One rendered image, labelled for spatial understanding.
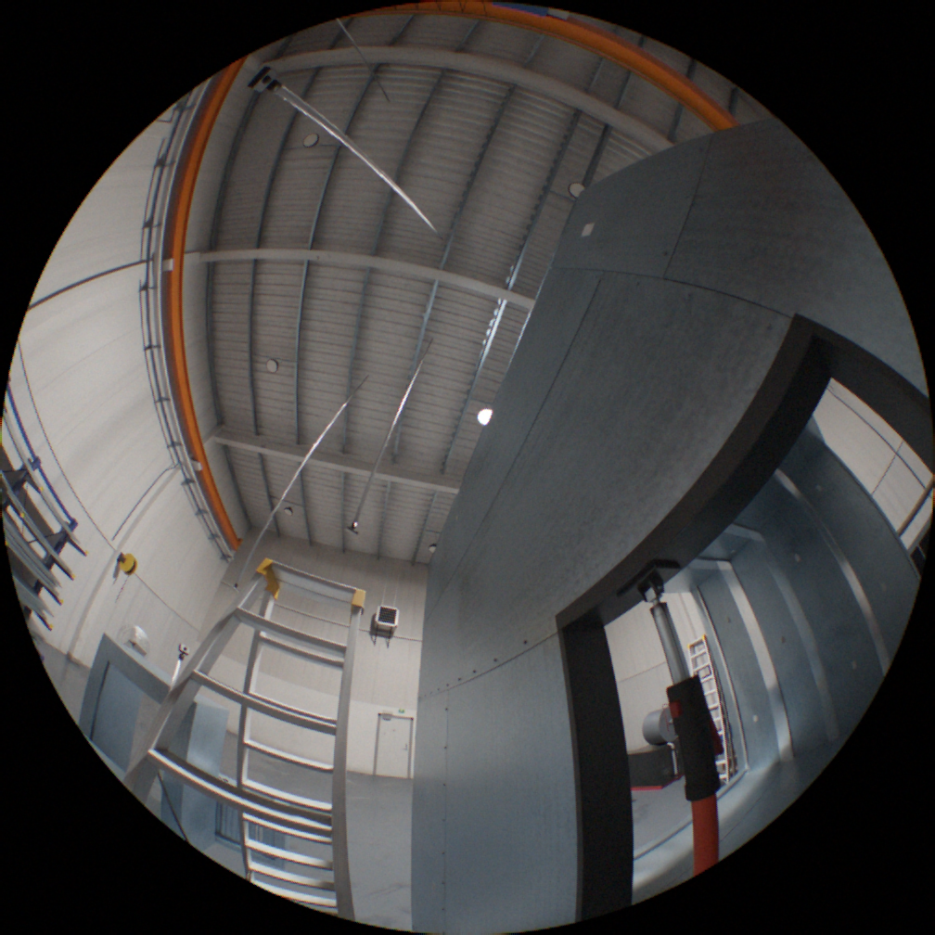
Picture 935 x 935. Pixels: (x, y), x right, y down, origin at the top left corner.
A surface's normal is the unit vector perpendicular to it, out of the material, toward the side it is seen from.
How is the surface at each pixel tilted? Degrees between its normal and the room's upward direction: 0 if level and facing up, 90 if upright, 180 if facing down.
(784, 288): 90
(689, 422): 90
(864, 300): 90
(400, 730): 90
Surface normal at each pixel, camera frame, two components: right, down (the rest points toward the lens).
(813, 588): -0.95, -0.24
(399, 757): 0.30, -0.74
